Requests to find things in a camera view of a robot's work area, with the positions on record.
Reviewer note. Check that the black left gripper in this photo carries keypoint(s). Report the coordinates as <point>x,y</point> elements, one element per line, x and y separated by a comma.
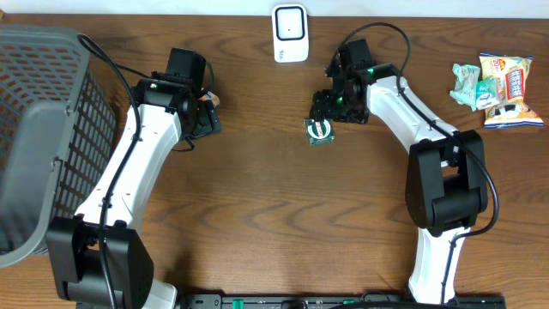
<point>209,118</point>

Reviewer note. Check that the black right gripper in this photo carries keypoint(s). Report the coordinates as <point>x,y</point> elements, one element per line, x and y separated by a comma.
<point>320,108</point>

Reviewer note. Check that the orange tissue pack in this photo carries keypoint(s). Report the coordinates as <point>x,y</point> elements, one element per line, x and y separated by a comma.
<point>210,97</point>

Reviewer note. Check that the black box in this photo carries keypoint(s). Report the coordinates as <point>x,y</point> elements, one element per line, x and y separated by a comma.
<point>319,132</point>

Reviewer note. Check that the teal wet wipes pack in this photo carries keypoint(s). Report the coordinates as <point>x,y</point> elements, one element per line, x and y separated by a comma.
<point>466,79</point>

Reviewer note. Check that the teal kleenex tissue pack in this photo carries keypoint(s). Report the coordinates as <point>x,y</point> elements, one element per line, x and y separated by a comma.
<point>487,94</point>

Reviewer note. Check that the white snack bag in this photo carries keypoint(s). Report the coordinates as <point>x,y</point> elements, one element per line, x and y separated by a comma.
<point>511,73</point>

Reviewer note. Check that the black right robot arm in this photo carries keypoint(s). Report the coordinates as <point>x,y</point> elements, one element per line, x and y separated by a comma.
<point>446,183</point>

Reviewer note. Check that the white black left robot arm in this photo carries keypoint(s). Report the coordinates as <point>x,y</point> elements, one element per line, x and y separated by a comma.
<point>97,257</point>

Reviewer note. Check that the white barcode scanner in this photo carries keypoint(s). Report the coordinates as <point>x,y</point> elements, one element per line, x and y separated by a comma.
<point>290,33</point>

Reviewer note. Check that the grey plastic basket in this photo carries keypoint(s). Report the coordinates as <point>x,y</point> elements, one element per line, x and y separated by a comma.
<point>57,133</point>

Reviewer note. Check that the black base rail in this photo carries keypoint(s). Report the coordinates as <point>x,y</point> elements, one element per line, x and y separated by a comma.
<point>365,301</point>

